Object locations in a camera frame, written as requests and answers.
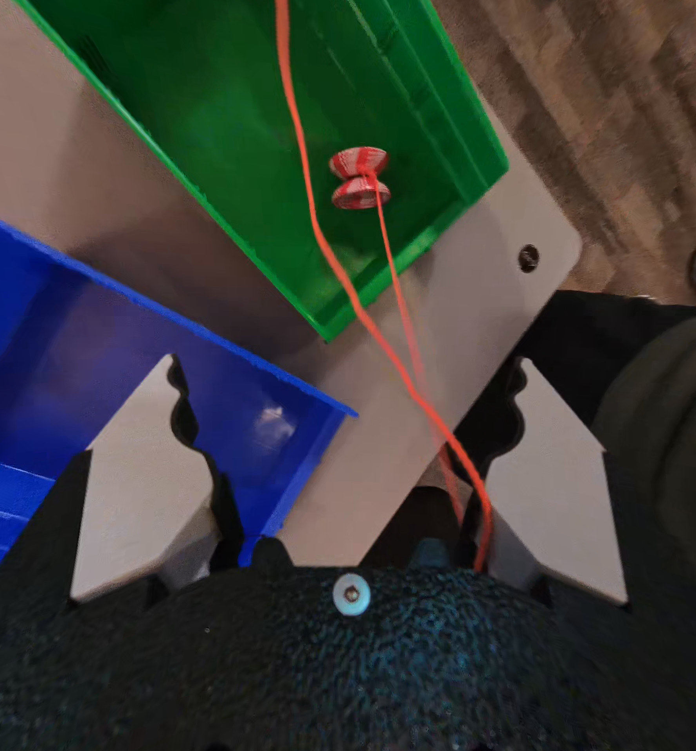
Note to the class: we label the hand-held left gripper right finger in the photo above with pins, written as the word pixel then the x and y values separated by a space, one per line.
pixel 559 493

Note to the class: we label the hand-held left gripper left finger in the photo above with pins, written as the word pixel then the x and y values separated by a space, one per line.
pixel 137 493

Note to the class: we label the blue plastic bin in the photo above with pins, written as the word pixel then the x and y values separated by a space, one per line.
pixel 90 352

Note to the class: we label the white desk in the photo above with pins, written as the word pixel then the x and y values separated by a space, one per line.
pixel 477 293

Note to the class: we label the green plastic bin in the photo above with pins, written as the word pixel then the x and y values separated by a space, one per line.
pixel 207 117

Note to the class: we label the red white yo-yo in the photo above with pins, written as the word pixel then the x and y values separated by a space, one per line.
pixel 360 178

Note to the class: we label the metal nut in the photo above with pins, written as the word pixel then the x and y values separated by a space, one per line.
pixel 529 258

